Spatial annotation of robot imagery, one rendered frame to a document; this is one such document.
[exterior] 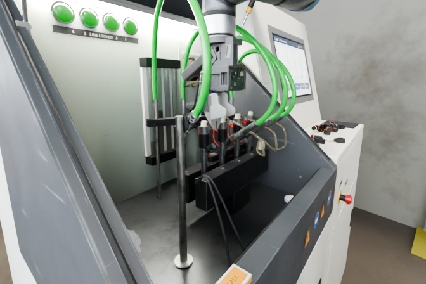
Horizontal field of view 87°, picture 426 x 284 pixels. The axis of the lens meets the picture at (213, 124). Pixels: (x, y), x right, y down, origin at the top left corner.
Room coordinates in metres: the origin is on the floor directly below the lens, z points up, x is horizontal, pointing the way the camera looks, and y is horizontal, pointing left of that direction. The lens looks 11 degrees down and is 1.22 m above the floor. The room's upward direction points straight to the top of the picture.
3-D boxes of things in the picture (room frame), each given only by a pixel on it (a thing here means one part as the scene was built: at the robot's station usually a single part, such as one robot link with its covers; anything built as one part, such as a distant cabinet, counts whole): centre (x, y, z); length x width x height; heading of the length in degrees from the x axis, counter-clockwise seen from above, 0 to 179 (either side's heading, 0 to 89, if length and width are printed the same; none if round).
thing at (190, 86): (0.92, 0.08, 1.20); 0.13 x 0.03 x 0.31; 141
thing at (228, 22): (0.54, -0.02, 1.33); 0.08 x 0.08 x 0.05
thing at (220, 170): (0.66, -0.05, 0.91); 0.34 x 0.10 x 0.15; 141
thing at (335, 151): (1.02, -0.53, 0.96); 0.70 x 0.22 x 0.03; 141
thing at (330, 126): (1.05, -0.55, 1.01); 0.23 x 0.11 x 0.06; 141
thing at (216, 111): (0.53, -0.01, 1.14); 0.06 x 0.03 x 0.09; 51
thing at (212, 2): (0.54, -0.01, 1.41); 0.09 x 0.08 x 0.11; 34
